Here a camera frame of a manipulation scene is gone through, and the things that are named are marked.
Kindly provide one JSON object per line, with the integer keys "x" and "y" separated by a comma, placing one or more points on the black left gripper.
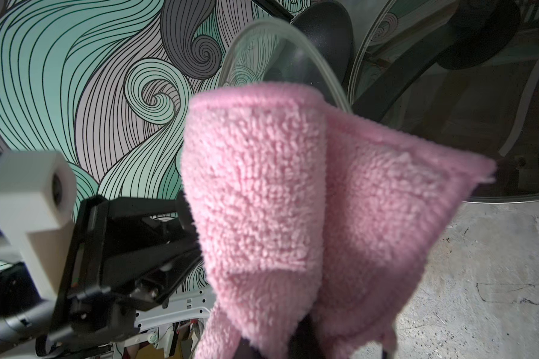
{"x": 126, "y": 255}

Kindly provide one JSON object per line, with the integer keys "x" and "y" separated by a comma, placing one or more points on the pink cloth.
{"x": 315, "y": 225}

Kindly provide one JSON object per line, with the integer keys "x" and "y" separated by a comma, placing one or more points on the glass pot lid black knob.
{"x": 464, "y": 74}

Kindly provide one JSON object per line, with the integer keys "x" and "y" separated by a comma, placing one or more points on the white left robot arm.
{"x": 25, "y": 316}

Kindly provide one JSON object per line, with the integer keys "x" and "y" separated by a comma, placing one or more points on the black frying pan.
{"x": 327, "y": 26}

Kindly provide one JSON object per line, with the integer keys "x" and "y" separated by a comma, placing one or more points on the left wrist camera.
{"x": 37, "y": 198}

